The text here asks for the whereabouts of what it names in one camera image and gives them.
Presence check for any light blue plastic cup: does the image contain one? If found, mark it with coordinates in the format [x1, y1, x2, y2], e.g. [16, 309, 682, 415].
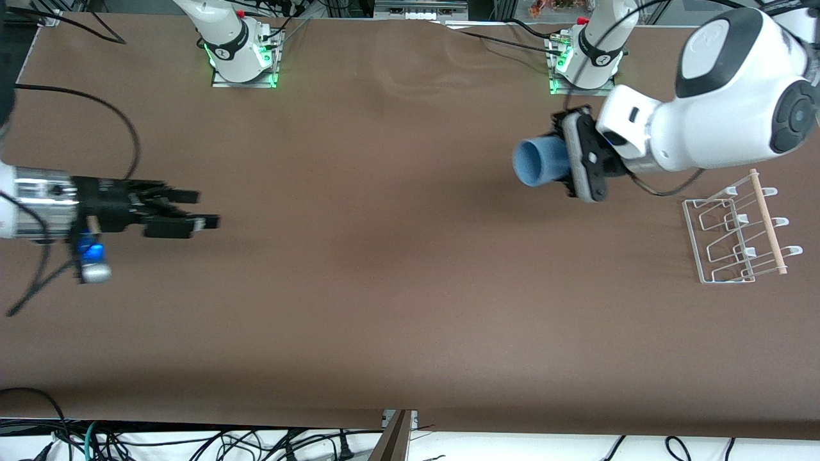
[512, 136, 572, 188]

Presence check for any wooden rack dowel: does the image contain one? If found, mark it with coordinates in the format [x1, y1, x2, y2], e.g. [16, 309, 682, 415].
[750, 168, 788, 276]

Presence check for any orange background object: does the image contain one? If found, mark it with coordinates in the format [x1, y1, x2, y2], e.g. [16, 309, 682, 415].
[530, 0, 577, 17]

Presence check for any aluminium fixture with white connectors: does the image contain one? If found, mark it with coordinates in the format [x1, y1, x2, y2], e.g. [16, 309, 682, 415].
[373, 0, 470, 20]

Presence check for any brown table cover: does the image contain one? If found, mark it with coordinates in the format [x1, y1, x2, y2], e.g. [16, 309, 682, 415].
[0, 12, 820, 441]

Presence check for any wooden table leg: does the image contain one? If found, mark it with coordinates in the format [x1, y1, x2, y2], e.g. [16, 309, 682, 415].
[368, 410, 413, 461]

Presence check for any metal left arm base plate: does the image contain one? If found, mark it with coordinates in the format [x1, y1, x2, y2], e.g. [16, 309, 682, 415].
[548, 35, 617, 97]

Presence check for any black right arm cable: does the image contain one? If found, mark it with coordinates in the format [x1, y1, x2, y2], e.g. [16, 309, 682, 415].
[5, 83, 140, 318]

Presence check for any black base cable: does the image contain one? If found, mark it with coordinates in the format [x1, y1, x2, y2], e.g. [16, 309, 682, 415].
[448, 27, 564, 53]
[253, 0, 315, 49]
[509, 18, 571, 39]

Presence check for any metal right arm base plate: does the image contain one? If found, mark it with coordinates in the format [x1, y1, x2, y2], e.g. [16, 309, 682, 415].
[211, 26, 280, 88]

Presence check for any white wire cup rack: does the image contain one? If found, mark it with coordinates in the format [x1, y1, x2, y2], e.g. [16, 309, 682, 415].
[682, 168, 803, 284]

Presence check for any black floor cable loop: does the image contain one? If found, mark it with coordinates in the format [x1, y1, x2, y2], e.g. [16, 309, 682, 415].
[0, 387, 68, 461]

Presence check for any metal table bracket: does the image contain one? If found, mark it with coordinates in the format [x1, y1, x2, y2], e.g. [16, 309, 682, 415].
[382, 410, 419, 431]

